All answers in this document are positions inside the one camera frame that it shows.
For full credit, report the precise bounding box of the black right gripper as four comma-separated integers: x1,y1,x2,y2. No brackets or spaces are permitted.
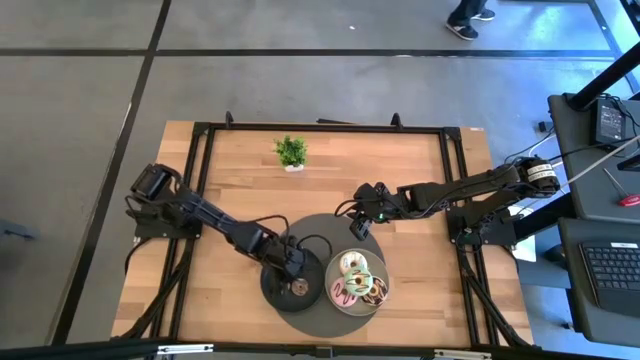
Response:
349,181,401,242

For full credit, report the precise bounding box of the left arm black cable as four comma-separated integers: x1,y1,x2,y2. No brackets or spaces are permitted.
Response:
249,214,334,261

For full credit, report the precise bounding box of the white floor sheet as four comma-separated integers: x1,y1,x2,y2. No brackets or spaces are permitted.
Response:
509,204,537,264

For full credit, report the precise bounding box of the person's leg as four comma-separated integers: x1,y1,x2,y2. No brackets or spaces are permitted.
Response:
448,0,489,26

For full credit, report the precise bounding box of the black rig beam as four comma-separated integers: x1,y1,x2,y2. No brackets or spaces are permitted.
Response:
0,338,640,360

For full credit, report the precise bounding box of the grey side desk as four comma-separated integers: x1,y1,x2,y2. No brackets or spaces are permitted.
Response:
547,92,640,224

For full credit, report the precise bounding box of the thin white rod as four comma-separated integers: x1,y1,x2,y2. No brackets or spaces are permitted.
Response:
559,133,640,189

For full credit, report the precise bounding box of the small potted green plant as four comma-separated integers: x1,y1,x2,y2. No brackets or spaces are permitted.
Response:
273,134,309,174

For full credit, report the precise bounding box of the green frosted donut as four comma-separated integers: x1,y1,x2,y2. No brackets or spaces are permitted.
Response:
343,267,374,297

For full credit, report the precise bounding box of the black diagonal pole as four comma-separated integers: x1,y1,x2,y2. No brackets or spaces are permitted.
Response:
619,0,640,24
569,42,640,111

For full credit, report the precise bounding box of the black plate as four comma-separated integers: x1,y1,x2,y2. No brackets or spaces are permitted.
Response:
259,247,326,314

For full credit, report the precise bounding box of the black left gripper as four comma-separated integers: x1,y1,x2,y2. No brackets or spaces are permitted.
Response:
272,240,314,297

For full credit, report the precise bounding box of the chocolate donut white drizzle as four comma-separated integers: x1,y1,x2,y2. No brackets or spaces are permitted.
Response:
360,276,389,307

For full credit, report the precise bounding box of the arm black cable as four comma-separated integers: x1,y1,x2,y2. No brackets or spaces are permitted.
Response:
333,198,359,219
249,214,334,261

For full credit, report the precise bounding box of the grey plate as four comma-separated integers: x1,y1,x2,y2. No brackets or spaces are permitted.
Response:
324,248,391,317

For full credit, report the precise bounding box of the red-handled screwdriver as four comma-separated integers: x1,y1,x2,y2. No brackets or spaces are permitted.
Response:
602,167,640,208

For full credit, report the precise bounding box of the white frosted donut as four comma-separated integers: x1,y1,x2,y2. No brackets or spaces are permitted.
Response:
338,251,369,276

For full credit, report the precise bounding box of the pink frosted donut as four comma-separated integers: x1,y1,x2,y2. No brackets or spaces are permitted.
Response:
329,277,359,308

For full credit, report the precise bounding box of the round dark grey mat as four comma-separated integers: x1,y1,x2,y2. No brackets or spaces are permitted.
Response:
272,213,386,339

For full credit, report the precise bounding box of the black keyboard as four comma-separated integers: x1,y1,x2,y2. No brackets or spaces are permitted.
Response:
579,241,640,317

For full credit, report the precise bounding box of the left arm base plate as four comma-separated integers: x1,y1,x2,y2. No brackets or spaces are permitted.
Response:
124,197,204,240

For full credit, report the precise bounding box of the dark keyboard desk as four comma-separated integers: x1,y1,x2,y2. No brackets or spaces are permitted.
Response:
558,217,640,347

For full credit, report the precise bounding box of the black power adapter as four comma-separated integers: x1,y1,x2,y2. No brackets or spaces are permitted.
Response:
594,97,629,147

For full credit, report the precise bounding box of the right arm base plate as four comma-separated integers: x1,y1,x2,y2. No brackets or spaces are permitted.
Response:
446,204,519,247

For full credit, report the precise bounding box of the white floor cable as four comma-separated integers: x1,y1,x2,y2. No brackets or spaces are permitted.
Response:
502,128,556,166

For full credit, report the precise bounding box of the black aluminium table frame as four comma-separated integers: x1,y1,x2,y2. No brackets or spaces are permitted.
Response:
112,110,534,351

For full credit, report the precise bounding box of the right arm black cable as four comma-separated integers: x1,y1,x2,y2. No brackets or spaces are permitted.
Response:
333,198,359,219

